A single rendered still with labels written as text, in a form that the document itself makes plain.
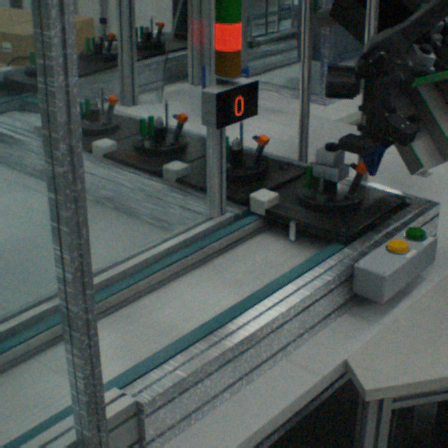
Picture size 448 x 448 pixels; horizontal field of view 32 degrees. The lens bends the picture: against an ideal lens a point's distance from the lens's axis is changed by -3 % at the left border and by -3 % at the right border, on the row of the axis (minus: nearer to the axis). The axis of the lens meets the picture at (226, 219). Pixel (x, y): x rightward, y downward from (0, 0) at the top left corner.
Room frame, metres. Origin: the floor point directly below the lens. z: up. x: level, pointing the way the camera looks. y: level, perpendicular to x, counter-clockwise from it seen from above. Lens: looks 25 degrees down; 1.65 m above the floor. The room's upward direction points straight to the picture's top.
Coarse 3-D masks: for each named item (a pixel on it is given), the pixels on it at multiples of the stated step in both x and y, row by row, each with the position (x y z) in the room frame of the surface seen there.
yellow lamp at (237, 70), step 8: (216, 56) 1.45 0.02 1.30; (224, 56) 1.44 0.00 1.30; (232, 56) 1.44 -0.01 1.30; (240, 56) 1.46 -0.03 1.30; (216, 64) 1.45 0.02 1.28; (224, 64) 1.44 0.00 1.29; (232, 64) 1.44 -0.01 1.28; (240, 64) 1.46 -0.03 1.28; (216, 72) 1.45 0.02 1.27; (224, 72) 1.44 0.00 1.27; (232, 72) 1.44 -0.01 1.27; (240, 72) 1.46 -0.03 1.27
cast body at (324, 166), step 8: (328, 144) 1.53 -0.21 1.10; (336, 144) 1.53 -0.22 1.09; (320, 152) 1.52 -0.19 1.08; (328, 152) 1.51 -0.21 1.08; (336, 152) 1.51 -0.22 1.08; (344, 152) 1.53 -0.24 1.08; (320, 160) 1.52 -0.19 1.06; (328, 160) 1.51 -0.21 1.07; (336, 160) 1.51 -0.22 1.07; (312, 168) 1.54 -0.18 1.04; (320, 168) 1.52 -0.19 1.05; (328, 168) 1.51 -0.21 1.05; (336, 168) 1.50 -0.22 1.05; (344, 168) 1.51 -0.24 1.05; (320, 176) 1.52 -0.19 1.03; (328, 176) 1.51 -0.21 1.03; (336, 176) 1.50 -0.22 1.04; (344, 176) 1.51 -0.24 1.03
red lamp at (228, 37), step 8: (216, 24) 1.45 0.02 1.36; (224, 24) 1.44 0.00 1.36; (232, 24) 1.44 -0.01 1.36; (240, 24) 1.45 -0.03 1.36; (216, 32) 1.45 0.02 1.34; (224, 32) 1.44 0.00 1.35; (232, 32) 1.44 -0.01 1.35; (240, 32) 1.45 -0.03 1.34; (216, 40) 1.45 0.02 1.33; (224, 40) 1.44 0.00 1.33; (232, 40) 1.44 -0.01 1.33; (240, 40) 1.45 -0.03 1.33; (216, 48) 1.45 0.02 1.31; (224, 48) 1.44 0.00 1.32; (232, 48) 1.44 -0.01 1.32; (240, 48) 1.45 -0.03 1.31
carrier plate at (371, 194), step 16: (304, 176) 1.66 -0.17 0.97; (288, 192) 1.57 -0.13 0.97; (368, 192) 1.58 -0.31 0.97; (384, 192) 1.58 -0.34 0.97; (272, 208) 1.49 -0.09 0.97; (288, 208) 1.49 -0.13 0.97; (368, 208) 1.49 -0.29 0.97; (384, 208) 1.49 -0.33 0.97; (400, 208) 1.53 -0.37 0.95; (288, 224) 1.45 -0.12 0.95; (304, 224) 1.43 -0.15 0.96; (320, 224) 1.42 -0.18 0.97; (336, 224) 1.42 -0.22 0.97; (352, 224) 1.42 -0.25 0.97; (368, 224) 1.43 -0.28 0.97; (336, 240) 1.38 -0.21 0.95; (352, 240) 1.38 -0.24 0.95
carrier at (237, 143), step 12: (240, 132) 1.76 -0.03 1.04; (228, 144) 1.74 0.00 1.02; (240, 144) 1.69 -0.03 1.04; (228, 156) 1.74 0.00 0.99; (240, 156) 1.69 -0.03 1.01; (252, 156) 1.74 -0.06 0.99; (264, 156) 1.79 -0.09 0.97; (228, 168) 1.64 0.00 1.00; (240, 168) 1.66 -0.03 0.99; (252, 168) 1.65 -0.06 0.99; (264, 168) 1.67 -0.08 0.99; (276, 168) 1.71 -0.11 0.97; (288, 168) 1.71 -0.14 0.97; (300, 168) 1.71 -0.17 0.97; (228, 180) 1.63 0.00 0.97; (240, 180) 1.63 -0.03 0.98; (252, 180) 1.64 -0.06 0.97; (264, 180) 1.64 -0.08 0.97; (276, 180) 1.64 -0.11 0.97; (288, 180) 1.65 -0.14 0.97; (228, 192) 1.57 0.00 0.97; (240, 192) 1.57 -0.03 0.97; (252, 192) 1.57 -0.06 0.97; (240, 204) 1.53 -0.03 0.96
